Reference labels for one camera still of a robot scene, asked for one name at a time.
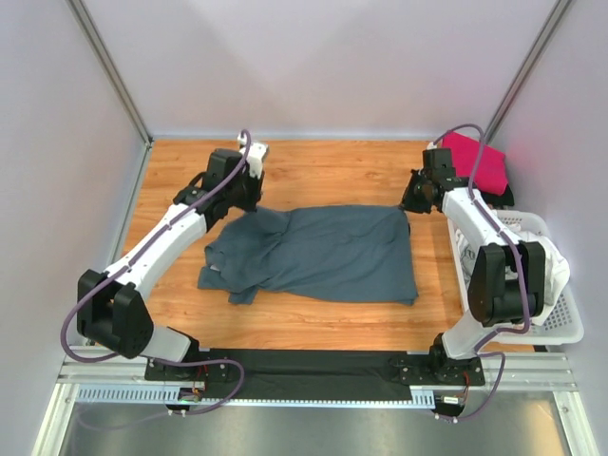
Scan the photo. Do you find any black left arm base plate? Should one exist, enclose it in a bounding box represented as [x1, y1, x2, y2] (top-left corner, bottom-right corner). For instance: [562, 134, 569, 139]
[143, 352, 240, 383]

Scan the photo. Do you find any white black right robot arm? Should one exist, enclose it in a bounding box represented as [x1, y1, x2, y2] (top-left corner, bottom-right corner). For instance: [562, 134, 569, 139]
[400, 146, 545, 384]

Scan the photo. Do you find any grey slotted cable duct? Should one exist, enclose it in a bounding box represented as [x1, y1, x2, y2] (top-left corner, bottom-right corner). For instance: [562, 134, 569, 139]
[74, 384, 435, 410]

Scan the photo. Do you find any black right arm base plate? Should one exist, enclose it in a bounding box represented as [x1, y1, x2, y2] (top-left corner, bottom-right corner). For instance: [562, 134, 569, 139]
[389, 353, 485, 387]

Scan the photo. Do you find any white t-shirt in basket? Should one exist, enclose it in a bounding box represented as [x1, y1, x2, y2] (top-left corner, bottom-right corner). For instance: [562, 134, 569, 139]
[453, 222, 571, 328]

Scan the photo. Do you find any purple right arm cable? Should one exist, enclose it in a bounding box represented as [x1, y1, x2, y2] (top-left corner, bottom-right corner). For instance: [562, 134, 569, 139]
[429, 123, 533, 425]

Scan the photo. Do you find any folded pink t-shirt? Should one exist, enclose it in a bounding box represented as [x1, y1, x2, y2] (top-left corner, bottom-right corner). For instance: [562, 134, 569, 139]
[442, 132, 508, 196]

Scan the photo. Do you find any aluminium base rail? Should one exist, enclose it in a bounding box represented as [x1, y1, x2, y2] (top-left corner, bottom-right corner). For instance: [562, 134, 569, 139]
[58, 349, 577, 391]

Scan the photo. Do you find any right aluminium corner post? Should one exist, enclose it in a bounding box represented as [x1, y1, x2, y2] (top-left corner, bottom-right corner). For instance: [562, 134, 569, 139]
[485, 0, 575, 143]

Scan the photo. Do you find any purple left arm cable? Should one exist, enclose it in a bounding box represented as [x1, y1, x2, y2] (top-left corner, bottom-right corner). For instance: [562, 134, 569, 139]
[60, 127, 253, 431]

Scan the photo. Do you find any aluminium corner post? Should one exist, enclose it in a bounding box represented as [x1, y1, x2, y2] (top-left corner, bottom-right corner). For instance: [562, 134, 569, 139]
[65, 0, 154, 143]
[485, 0, 575, 143]

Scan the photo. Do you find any white plastic laundry basket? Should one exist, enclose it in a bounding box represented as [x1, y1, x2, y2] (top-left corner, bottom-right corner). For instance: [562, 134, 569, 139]
[447, 210, 584, 346]

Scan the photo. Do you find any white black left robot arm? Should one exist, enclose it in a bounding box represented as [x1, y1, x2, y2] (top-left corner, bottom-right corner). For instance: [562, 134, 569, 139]
[76, 142, 269, 381]

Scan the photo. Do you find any grey t-shirt in basket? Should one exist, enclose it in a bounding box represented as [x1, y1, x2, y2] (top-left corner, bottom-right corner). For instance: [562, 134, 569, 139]
[459, 246, 477, 276]

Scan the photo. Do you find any blue-grey t-shirt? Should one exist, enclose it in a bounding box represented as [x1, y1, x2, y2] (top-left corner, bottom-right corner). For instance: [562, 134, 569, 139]
[198, 205, 418, 305]

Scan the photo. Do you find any left aluminium corner post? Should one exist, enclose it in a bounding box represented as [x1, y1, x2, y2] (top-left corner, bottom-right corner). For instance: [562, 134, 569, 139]
[65, 0, 154, 143]

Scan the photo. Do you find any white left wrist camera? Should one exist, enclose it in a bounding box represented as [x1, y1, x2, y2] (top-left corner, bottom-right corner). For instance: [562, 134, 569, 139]
[237, 133, 270, 181]

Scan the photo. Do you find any folded black t-shirt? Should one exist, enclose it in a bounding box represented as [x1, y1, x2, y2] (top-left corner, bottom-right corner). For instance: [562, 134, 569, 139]
[481, 185, 515, 209]

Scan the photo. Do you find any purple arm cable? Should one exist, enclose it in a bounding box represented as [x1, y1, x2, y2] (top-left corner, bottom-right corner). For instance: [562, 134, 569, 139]
[60, 127, 253, 431]
[429, 123, 533, 425]

